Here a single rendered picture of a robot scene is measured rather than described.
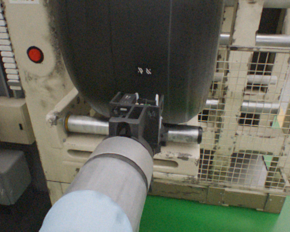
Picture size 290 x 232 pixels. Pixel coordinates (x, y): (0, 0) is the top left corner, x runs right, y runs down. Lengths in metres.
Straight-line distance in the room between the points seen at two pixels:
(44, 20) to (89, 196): 0.55
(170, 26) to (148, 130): 0.16
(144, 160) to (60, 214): 0.11
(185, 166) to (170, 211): 1.01
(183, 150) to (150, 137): 0.30
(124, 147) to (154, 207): 1.40
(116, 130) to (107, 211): 0.13
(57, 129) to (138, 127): 0.40
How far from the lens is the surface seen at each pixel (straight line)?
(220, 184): 1.41
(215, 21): 0.46
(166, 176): 0.70
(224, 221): 1.68
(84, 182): 0.24
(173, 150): 0.67
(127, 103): 0.38
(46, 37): 0.72
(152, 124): 0.37
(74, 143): 0.71
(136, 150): 0.29
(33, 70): 0.77
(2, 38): 0.80
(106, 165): 0.26
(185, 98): 0.50
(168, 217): 1.64
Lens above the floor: 1.27
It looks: 30 degrees down
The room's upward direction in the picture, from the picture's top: straight up
